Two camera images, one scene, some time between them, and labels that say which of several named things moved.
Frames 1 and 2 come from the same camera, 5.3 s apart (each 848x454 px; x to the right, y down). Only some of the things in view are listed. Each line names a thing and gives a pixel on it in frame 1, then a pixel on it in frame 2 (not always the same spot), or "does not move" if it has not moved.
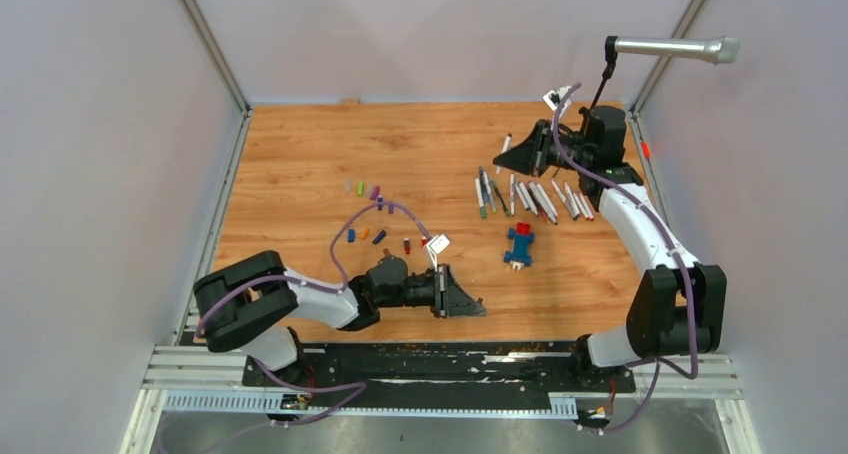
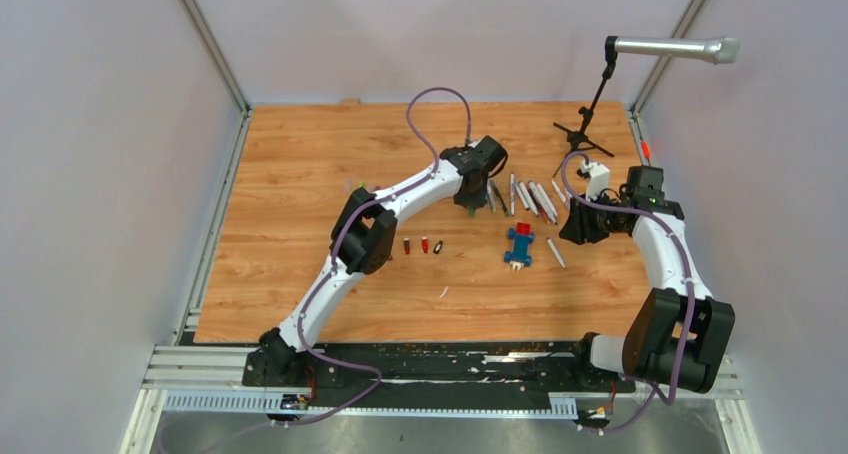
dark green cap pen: (496, 191) does not move
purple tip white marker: (523, 187) does not move
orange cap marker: (547, 202) does not move
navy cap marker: (521, 197) does not move
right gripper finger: (531, 155) to (580, 213)
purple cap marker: (512, 194) does not move
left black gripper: (454, 301) to (465, 202)
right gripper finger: (530, 160) to (580, 229)
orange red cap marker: (540, 208) does not move
